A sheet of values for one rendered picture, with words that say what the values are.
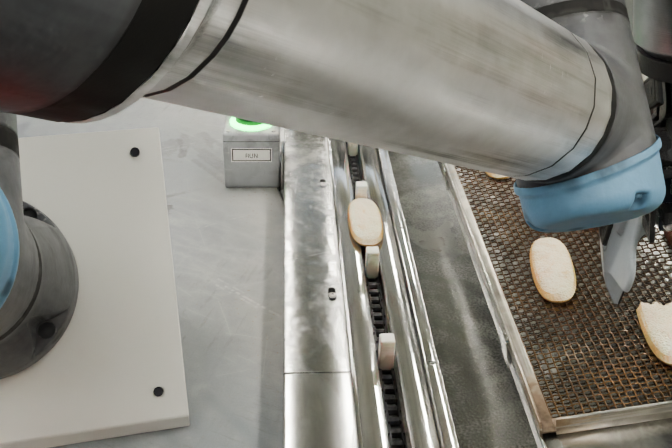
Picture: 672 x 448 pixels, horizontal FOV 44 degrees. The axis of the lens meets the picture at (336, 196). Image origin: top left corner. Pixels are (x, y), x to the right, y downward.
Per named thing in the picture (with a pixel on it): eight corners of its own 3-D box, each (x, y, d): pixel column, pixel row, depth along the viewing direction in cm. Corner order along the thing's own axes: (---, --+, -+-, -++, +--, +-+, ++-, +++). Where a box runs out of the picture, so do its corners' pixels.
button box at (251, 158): (227, 183, 113) (224, 108, 108) (286, 183, 114) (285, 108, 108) (223, 214, 106) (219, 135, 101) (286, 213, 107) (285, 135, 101)
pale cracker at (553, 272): (525, 242, 81) (525, 232, 81) (565, 239, 81) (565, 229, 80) (537, 305, 73) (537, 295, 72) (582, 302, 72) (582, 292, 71)
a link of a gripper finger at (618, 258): (589, 333, 60) (636, 229, 55) (576, 284, 65) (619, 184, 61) (631, 342, 60) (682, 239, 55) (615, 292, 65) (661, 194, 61)
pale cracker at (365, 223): (345, 201, 97) (345, 193, 96) (377, 201, 97) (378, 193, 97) (351, 247, 88) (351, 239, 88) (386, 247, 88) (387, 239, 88)
